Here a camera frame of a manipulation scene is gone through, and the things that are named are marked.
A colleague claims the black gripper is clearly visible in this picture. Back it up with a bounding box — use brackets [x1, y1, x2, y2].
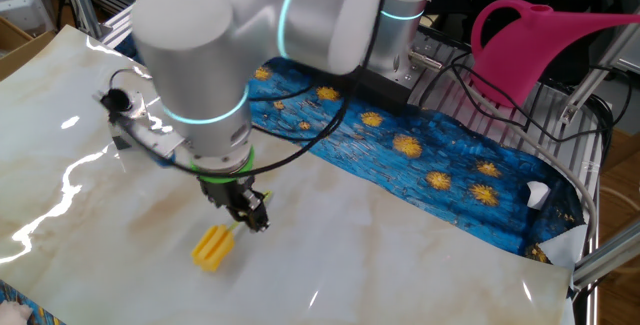
[198, 174, 272, 234]

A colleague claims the yellow sponge brush green handle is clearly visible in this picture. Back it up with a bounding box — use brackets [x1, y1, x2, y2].
[190, 189, 275, 273]

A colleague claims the glossy marble pattern mat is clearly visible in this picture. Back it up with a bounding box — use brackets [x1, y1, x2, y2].
[0, 24, 576, 325]

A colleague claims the blue starry night tablecloth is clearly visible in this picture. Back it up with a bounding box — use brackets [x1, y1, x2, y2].
[0, 57, 589, 325]

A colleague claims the pale pink cloth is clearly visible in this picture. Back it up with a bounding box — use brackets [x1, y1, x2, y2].
[0, 300, 27, 325]

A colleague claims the aluminium profile strut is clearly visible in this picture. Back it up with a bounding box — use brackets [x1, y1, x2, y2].
[558, 12, 640, 124]
[59, 0, 104, 40]

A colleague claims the brown cardboard box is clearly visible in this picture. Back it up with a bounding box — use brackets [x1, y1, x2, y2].
[0, 14, 57, 82]

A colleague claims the pink plastic watering can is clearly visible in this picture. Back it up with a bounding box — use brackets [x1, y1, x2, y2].
[469, 0, 640, 109]

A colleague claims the aluminium profile beam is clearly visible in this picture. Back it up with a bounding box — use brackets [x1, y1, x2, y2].
[572, 219, 640, 289]

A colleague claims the green flange ring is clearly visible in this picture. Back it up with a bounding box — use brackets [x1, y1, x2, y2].
[189, 145, 256, 185]

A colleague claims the black looped cable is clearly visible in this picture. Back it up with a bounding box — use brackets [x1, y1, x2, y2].
[106, 0, 391, 179]

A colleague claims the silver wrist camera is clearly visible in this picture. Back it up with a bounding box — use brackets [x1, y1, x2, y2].
[98, 87, 187, 162]

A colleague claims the black table cable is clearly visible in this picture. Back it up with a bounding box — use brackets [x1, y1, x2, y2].
[417, 57, 634, 146]

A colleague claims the grey cable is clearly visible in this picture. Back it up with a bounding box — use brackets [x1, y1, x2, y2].
[447, 67, 600, 241]

